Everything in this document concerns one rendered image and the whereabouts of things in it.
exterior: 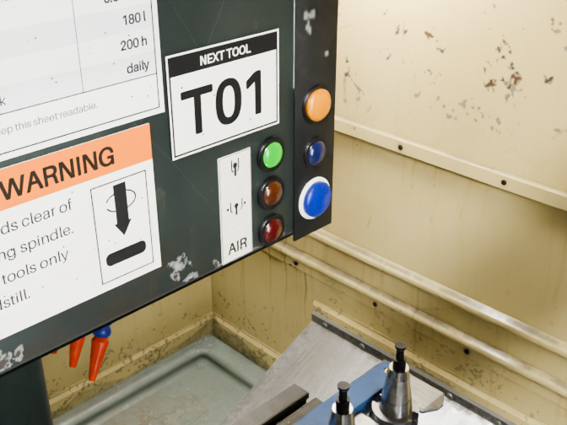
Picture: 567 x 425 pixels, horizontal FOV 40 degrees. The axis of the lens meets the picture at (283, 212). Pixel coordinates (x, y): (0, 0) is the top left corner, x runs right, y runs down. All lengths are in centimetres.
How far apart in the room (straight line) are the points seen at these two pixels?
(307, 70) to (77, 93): 19
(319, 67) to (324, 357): 126
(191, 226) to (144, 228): 4
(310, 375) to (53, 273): 133
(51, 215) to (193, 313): 169
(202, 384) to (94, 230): 163
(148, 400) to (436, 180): 100
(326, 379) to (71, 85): 138
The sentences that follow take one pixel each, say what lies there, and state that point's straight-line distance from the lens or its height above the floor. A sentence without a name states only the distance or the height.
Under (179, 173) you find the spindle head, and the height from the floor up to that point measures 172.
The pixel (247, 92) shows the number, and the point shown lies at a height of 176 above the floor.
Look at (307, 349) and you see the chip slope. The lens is 182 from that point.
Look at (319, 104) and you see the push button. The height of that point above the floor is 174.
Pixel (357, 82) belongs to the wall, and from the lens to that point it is 153.
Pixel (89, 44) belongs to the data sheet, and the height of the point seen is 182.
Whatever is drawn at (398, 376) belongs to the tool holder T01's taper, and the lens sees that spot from 103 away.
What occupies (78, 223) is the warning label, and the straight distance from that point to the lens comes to 49.
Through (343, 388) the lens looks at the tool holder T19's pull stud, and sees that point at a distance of 94.
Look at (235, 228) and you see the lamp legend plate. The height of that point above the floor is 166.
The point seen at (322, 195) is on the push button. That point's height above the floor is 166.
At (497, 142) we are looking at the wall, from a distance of 137.
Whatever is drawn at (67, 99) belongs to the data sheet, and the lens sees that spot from 46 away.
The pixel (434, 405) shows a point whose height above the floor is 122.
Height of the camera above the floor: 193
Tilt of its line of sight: 28 degrees down
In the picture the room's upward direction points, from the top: straight up
